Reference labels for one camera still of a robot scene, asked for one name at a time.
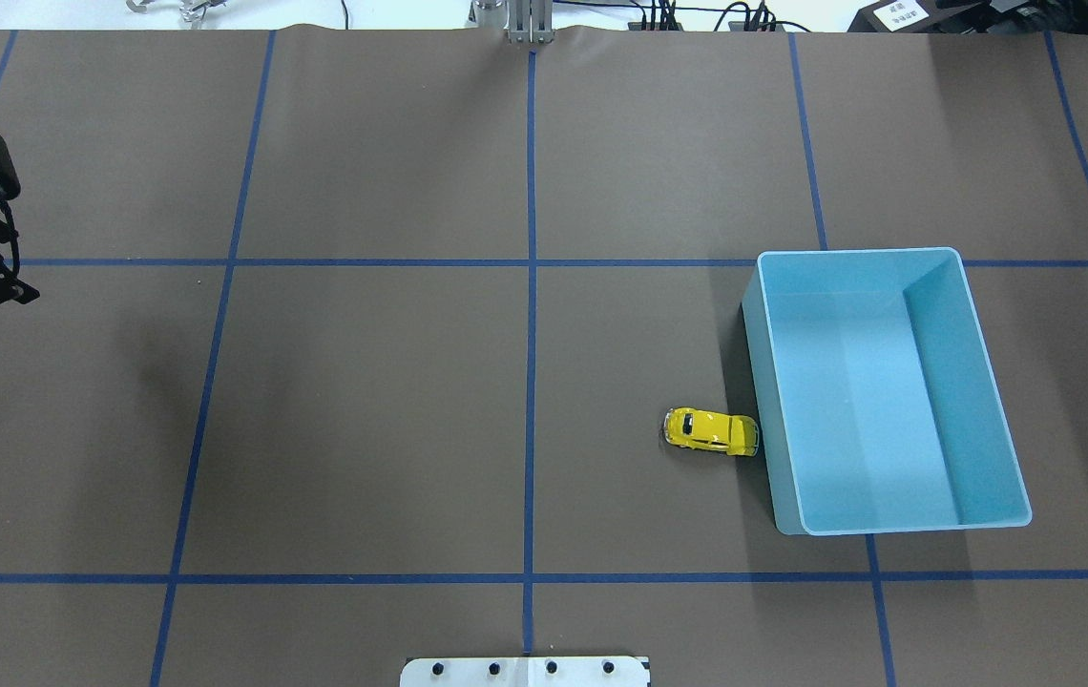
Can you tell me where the yellow beetle toy car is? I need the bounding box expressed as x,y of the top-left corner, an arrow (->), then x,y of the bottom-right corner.
662,407 -> 761,457

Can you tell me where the light blue plastic bin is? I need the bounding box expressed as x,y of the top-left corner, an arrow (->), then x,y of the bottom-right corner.
742,247 -> 1033,536

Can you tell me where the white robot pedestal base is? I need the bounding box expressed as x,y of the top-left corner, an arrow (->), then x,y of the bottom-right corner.
399,657 -> 653,686

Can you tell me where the aluminium frame post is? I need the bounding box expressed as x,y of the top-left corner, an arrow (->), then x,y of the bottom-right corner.
469,0 -> 555,45

